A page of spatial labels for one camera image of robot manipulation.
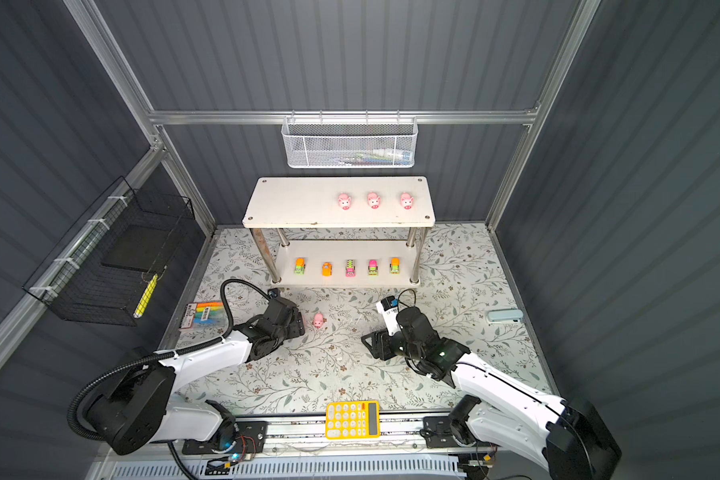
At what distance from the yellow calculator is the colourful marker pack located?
1.55 feet

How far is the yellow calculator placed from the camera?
751 millimetres

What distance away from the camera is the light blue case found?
Result: 0.93 m
